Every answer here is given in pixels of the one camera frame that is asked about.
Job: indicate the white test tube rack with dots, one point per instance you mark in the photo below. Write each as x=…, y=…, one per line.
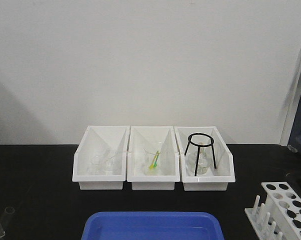
x=279, y=217

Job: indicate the glass beaker with droppers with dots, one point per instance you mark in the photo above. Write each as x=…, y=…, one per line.
x=151, y=165

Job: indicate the left white storage bin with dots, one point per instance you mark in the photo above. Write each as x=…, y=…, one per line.
x=97, y=139

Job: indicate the black metal tripod stand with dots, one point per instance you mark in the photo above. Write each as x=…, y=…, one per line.
x=199, y=140

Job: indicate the right white storage bin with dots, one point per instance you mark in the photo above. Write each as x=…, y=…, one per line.
x=215, y=179

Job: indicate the clear glassware in left bin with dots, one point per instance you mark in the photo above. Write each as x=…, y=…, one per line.
x=105, y=163

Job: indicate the clear glass test tube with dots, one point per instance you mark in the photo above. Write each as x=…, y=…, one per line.
x=7, y=216

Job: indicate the middle white storage bin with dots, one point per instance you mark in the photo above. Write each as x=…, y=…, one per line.
x=153, y=138

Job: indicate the round glass flask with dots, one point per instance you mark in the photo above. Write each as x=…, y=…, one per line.
x=202, y=164

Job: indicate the blue plastic tray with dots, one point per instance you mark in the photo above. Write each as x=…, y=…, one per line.
x=152, y=225

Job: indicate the white storage bin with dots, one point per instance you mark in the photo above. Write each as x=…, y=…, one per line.
x=215, y=179
x=97, y=139
x=153, y=138

